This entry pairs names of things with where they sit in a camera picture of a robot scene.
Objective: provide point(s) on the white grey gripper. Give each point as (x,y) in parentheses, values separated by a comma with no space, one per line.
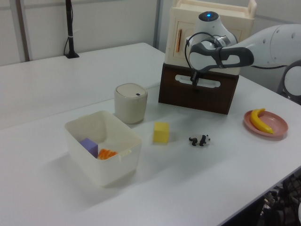
(202,57)

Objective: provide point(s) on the dark brown wooden box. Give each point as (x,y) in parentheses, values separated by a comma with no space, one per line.
(202,101)

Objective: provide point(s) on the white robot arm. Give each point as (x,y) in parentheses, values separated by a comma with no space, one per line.
(275,44)

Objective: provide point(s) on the panda figurine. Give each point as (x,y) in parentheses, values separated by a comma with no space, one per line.
(200,140)

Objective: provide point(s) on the yellow cube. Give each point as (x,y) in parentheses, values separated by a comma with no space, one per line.
(161,133)

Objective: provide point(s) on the beige lidded trash bin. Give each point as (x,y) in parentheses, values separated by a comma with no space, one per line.
(130,106)

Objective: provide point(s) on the yellow toy banana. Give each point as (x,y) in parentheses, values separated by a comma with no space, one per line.
(256,121)

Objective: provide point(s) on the pink plate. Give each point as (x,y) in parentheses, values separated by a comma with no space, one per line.
(278,123)

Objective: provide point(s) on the orange toy bread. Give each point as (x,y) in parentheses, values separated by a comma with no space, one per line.
(107,154)

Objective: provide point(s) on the white plastic container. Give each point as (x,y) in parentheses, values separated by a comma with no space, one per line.
(113,167)

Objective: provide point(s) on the purple cube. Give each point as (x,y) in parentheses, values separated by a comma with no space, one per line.
(89,145)

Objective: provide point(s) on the black pole with clamp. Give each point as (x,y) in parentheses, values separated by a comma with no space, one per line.
(69,28)

